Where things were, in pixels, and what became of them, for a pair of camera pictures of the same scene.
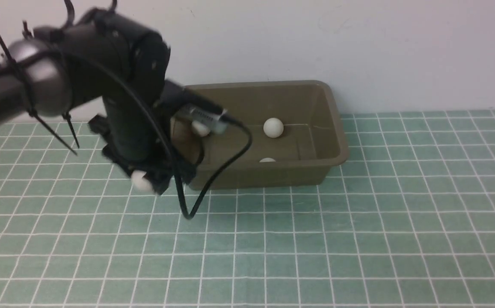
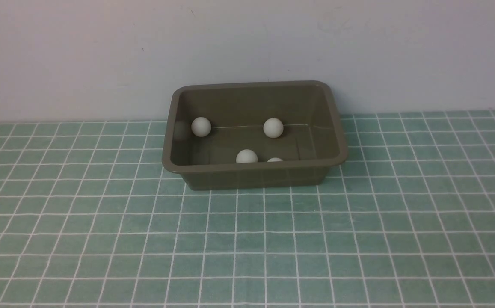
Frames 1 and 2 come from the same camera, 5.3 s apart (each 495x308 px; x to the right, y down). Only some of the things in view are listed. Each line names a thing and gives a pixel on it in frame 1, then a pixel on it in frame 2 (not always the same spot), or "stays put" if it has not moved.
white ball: (273, 127) stays put
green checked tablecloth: (424, 211) stays put
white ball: (140, 184) -> (246, 155)
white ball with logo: (200, 129) stays put
